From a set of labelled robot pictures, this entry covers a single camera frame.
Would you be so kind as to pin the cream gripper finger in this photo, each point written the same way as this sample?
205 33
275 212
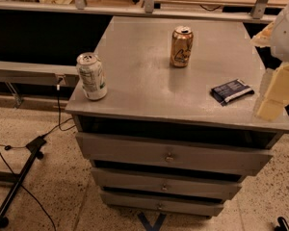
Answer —
276 96
263 38

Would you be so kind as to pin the black object bottom right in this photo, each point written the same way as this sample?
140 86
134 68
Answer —
282 224

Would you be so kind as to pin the orange soda can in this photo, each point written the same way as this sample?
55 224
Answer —
181 46

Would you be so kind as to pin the black stand leg with wheels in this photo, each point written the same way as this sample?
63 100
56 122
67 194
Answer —
16 179

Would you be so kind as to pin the grey side bench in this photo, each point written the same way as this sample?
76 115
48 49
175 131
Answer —
38 74

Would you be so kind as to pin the grey metal shelf rail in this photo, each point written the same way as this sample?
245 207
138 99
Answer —
135 7

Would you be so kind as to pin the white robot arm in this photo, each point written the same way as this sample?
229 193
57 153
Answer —
276 37

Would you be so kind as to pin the dark blue snack packet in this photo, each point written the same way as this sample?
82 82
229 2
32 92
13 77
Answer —
230 91

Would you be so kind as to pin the grey drawer cabinet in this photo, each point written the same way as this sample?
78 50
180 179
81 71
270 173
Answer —
159 140

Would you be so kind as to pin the white green soda can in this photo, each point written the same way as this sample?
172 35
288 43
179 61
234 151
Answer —
91 74

